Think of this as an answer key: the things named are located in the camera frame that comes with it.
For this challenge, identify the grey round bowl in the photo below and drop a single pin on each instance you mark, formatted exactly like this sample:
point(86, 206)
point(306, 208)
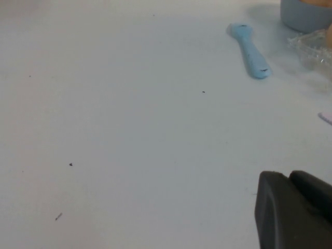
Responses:
point(303, 18)

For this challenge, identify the clear plastic egg box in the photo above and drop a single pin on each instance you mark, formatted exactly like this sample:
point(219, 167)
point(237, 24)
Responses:
point(313, 54)

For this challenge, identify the pink plastic knife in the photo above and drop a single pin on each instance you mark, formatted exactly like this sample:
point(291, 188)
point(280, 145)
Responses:
point(326, 118)

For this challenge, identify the light blue plastic fork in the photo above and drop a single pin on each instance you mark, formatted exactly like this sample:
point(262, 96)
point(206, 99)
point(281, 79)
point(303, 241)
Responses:
point(250, 52)

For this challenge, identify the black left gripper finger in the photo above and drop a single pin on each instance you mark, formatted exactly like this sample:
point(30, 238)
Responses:
point(290, 215)

